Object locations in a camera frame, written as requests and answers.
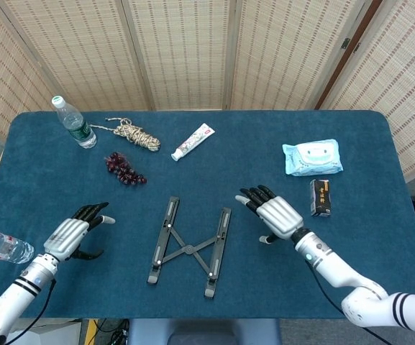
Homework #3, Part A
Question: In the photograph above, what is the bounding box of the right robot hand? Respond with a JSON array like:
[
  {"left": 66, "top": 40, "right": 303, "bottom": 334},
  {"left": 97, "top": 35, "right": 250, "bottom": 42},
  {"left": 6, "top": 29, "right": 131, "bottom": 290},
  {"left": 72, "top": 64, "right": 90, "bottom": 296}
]
[{"left": 234, "top": 185, "right": 304, "bottom": 245}]

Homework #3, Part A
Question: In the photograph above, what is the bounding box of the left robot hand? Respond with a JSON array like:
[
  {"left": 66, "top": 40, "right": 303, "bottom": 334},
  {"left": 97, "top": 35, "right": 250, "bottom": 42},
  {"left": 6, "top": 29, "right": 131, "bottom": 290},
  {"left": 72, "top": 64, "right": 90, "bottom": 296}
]
[{"left": 43, "top": 201, "right": 117, "bottom": 262}]

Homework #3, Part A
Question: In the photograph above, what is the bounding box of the black folding laptop stand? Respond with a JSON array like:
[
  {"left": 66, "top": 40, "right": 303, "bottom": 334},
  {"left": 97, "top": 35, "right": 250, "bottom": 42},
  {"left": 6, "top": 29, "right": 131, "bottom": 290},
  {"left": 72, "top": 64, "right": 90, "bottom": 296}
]
[{"left": 146, "top": 195, "right": 232, "bottom": 299}]

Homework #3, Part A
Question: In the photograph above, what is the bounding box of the small black carton box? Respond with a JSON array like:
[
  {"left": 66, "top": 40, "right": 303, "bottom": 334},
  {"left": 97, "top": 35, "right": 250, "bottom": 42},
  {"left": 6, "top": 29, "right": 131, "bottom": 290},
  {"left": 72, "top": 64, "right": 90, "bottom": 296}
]
[{"left": 309, "top": 178, "right": 333, "bottom": 218}]

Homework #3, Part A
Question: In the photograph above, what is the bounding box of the red label water bottle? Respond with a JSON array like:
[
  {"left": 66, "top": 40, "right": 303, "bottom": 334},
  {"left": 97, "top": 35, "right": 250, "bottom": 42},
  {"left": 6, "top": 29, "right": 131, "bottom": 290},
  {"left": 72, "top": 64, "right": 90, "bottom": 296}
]
[{"left": 0, "top": 229, "right": 35, "bottom": 265}]

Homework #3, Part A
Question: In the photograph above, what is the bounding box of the blue table cloth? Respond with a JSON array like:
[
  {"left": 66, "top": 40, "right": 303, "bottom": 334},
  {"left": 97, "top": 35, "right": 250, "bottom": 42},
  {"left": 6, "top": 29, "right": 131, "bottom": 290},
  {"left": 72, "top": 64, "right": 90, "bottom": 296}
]
[{"left": 0, "top": 110, "right": 415, "bottom": 321}]

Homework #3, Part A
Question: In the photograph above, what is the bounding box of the light blue wet wipes pack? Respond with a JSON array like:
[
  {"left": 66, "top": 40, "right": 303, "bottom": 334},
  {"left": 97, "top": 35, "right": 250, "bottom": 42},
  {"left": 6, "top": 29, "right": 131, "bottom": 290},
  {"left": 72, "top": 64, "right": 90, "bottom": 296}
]
[{"left": 281, "top": 139, "right": 345, "bottom": 177}]

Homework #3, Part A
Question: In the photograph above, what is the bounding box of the dark red grape bunch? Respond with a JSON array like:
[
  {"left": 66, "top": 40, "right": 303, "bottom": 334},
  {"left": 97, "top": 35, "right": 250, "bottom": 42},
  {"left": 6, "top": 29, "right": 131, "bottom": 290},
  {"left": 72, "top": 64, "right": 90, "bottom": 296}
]
[{"left": 105, "top": 151, "right": 148, "bottom": 186}]

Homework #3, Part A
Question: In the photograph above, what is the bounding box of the white box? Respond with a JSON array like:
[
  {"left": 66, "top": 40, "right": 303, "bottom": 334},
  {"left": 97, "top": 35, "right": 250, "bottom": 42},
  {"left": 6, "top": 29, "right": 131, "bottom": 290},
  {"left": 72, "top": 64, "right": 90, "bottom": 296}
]
[{"left": 14, "top": 318, "right": 82, "bottom": 345}]

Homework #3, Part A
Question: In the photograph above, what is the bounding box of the green label water bottle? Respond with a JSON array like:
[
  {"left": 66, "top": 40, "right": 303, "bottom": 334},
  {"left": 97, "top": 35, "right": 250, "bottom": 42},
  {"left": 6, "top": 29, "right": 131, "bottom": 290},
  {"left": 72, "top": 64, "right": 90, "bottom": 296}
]
[{"left": 51, "top": 95, "right": 98, "bottom": 150}]

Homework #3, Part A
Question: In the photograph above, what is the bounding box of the white toothpaste tube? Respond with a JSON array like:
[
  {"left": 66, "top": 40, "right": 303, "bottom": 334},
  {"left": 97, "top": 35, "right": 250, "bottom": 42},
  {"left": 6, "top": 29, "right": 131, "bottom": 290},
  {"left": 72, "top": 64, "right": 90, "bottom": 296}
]
[{"left": 170, "top": 122, "right": 216, "bottom": 162}]

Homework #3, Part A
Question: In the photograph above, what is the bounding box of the blue chair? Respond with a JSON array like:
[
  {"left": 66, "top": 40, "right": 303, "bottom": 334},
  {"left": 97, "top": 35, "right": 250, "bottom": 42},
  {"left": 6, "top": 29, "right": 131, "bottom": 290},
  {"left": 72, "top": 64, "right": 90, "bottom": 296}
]
[{"left": 127, "top": 318, "right": 283, "bottom": 345}]

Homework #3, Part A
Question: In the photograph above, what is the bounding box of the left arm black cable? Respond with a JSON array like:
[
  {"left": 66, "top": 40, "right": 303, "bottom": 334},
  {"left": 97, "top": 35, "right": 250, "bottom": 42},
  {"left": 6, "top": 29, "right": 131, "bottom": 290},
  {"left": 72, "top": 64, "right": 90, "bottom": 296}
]
[{"left": 4, "top": 278, "right": 58, "bottom": 345}]

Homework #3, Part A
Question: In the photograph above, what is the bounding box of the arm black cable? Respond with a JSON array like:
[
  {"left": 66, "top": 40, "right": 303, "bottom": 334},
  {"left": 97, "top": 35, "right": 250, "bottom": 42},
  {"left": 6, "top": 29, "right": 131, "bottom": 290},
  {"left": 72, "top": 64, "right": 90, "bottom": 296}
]
[
  {"left": 302, "top": 260, "right": 393, "bottom": 345},
  {"left": 4, "top": 278, "right": 58, "bottom": 345}
]

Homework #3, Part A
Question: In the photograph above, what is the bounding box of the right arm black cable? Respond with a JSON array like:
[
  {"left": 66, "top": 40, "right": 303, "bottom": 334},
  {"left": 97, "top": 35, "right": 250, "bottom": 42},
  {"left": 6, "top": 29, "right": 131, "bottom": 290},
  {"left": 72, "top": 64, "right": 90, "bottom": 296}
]
[{"left": 302, "top": 260, "right": 393, "bottom": 345}]

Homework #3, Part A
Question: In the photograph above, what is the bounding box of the black floor cable bundle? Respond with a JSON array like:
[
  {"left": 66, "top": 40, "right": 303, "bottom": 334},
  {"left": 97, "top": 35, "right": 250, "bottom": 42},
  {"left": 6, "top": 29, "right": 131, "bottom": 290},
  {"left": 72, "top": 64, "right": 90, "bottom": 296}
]
[{"left": 95, "top": 318, "right": 131, "bottom": 345}]

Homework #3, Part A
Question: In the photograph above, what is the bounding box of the coiled beige rope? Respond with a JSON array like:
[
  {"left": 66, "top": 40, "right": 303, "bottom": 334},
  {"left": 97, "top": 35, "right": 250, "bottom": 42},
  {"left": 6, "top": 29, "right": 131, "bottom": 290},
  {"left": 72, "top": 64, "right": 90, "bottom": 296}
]
[{"left": 90, "top": 116, "right": 162, "bottom": 153}]

